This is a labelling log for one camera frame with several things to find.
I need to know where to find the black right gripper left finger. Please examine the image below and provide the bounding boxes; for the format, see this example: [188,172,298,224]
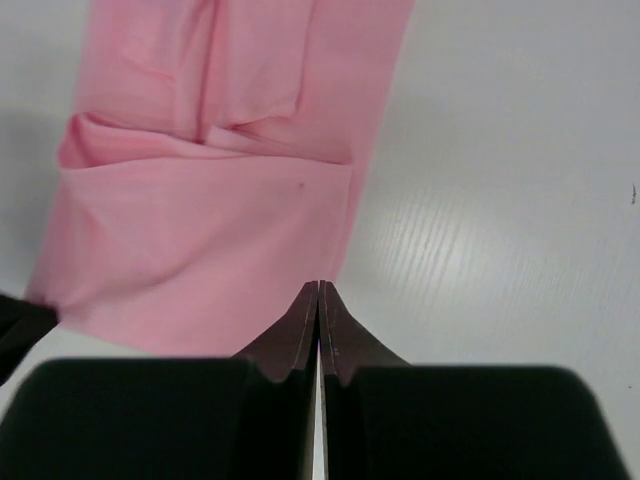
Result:
[1,282,319,479]

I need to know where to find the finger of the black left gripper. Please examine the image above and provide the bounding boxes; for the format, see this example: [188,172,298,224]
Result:
[0,294,58,385]

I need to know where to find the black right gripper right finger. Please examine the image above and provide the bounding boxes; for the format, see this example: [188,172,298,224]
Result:
[318,282,629,479]

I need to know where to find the pink t shirt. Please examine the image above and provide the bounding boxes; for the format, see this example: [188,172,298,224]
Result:
[26,1,413,356]

